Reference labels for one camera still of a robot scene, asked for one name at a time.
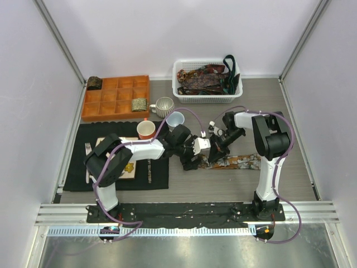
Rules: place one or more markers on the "frosted blue footed cup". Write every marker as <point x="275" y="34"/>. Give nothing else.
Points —
<point x="175" y="119"/>

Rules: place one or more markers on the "multicolour patterned tie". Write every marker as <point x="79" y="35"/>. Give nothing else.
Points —
<point x="181" y="76"/>

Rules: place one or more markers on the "dark red patterned tie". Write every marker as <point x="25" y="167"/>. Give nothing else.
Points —
<point x="214" y="69"/>

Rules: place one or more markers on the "black scalloped placemat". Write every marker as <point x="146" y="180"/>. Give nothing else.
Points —
<point x="89" y="132"/>

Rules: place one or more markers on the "white plastic basket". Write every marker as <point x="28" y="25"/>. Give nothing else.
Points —
<point x="190" y="65"/>

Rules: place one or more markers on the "grey ribbed ceramic mug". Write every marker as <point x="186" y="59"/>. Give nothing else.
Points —
<point x="162" y="107"/>

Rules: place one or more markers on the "orange wooden divided tray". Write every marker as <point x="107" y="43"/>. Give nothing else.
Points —
<point x="114" y="100"/>

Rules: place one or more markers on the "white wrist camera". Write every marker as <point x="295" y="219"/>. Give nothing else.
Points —
<point x="201" y="143"/>
<point x="213" y="130"/>

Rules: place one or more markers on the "aluminium frame rail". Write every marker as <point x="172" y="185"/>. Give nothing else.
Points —
<point x="75" y="214"/>

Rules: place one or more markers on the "patterned handle knife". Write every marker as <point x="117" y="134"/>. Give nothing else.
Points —
<point x="149" y="171"/>

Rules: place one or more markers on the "silver fork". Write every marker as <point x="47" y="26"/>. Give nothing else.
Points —
<point x="87" y="152"/>

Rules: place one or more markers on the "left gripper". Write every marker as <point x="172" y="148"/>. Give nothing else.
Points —
<point x="187" y="163"/>

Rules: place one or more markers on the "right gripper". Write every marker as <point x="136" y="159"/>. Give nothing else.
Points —
<point x="217" y="151"/>

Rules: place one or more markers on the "orange grey floral tie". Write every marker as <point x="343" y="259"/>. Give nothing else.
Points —
<point x="243" y="162"/>

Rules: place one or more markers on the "green floral rolled tie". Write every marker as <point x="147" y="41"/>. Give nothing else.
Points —
<point x="139" y="105"/>

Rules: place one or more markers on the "dark paisley tie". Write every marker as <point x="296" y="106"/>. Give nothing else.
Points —
<point x="199" y="83"/>

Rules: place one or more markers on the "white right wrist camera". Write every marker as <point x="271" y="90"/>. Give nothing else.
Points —
<point x="213" y="130"/>

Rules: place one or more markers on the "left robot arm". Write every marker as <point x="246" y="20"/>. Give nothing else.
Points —
<point x="107" y="161"/>

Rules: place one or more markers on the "dark green tie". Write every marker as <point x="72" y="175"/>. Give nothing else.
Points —
<point x="232" y="80"/>

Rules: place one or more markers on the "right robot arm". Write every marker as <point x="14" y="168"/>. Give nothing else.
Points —
<point x="273" y="139"/>

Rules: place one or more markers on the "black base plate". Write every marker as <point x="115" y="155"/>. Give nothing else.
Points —
<point x="191" y="215"/>

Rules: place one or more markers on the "orange ceramic mug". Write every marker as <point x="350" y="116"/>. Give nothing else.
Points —
<point x="146" y="130"/>

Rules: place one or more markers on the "square floral ceramic plate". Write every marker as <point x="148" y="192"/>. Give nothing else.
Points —
<point x="130" y="168"/>

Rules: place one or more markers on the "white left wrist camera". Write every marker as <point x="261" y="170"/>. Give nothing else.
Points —
<point x="201" y="143"/>

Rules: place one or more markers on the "dark rolled tie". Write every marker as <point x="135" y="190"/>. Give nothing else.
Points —
<point x="94" y="83"/>

